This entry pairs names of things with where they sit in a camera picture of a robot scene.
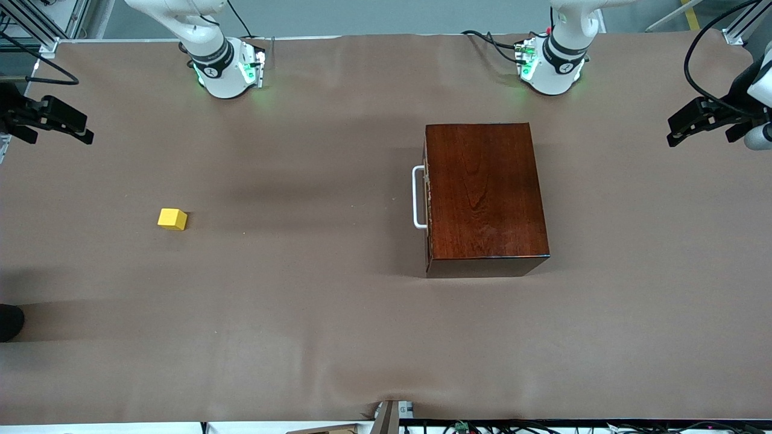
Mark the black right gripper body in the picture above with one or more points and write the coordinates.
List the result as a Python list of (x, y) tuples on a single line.
[(11, 111)]

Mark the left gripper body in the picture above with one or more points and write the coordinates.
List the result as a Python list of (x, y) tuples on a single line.
[(737, 91)]

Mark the yellow wooden block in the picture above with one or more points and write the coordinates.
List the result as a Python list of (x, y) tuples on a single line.
[(172, 219)]

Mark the black round object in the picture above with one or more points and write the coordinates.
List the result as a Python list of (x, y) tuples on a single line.
[(9, 322)]

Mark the dark wooden cabinet box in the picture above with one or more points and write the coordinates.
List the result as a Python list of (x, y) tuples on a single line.
[(488, 193)]

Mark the brown table cover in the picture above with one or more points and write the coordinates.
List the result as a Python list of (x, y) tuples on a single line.
[(301, 331)]

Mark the tan cardboard sheet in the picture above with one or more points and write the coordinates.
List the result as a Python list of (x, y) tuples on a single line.
[(325, 429)]

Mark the small white box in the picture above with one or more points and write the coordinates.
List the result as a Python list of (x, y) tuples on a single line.
[(406, 410)]

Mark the brown cardboard wedge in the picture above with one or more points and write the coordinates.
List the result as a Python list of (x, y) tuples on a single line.
[(387, 422)]

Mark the aluminium frame profile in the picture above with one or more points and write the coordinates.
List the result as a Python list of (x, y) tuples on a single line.
[(72, 18), (733, 36)]

